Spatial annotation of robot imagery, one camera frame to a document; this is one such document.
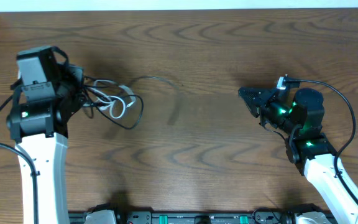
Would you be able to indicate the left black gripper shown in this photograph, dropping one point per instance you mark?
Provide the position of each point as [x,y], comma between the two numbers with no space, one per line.
[74,90]

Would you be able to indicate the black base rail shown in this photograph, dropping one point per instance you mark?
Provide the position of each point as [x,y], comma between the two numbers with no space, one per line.
[105,213]

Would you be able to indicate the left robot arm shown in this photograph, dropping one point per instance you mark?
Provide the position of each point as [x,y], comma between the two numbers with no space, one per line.
[48,93]

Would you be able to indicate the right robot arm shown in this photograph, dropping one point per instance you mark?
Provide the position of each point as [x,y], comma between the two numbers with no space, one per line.
[306,146]

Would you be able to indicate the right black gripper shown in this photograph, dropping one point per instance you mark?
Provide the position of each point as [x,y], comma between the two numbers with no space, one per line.
[262,104]

